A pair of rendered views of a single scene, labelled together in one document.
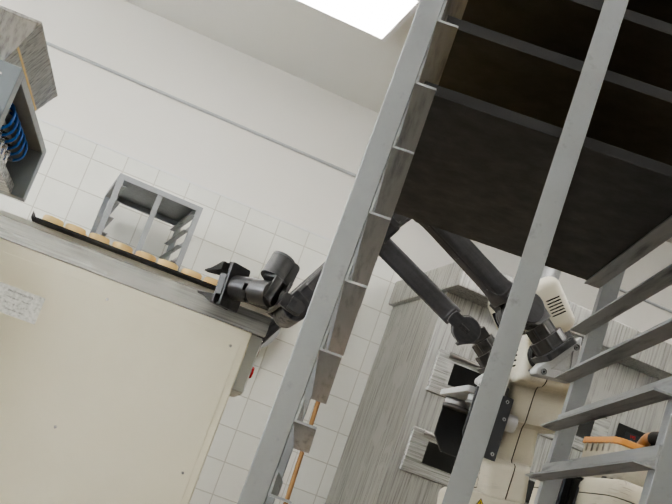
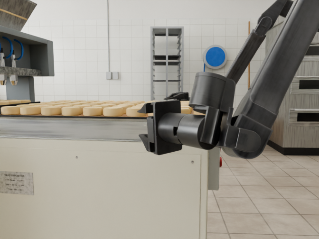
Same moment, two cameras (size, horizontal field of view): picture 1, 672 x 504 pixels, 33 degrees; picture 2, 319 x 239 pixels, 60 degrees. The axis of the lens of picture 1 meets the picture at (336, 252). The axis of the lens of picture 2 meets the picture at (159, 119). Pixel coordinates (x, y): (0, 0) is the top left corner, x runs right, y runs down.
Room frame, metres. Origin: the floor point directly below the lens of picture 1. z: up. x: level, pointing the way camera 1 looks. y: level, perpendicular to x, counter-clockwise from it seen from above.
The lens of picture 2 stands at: (1.99, 0.07, 0.98)
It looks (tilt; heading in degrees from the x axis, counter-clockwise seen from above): 7 degrees down; 15
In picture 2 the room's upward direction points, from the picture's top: straight up
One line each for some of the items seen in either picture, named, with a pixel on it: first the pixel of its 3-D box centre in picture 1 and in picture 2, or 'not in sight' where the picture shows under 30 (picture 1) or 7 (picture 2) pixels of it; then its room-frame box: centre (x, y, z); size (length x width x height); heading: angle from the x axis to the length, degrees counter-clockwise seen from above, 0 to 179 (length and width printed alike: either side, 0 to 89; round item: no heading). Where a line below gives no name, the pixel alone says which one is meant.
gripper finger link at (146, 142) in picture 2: (216, 289); (153, 131); (2.55, 0.23, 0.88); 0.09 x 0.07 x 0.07; 53
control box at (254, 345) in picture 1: (242, 367); (211, 154); (2.84, 0.12, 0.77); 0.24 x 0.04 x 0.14; 6
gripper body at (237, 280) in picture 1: (241, 288); (175, 128); (2.50, 0.17, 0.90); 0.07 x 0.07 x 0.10; 53
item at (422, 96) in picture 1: (404, 152); not in sight; (1.67, -0.05, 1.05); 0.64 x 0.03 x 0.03; 178
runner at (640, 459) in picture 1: (580, 463); not in sight; (1.66, -0.44, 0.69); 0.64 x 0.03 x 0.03; 178
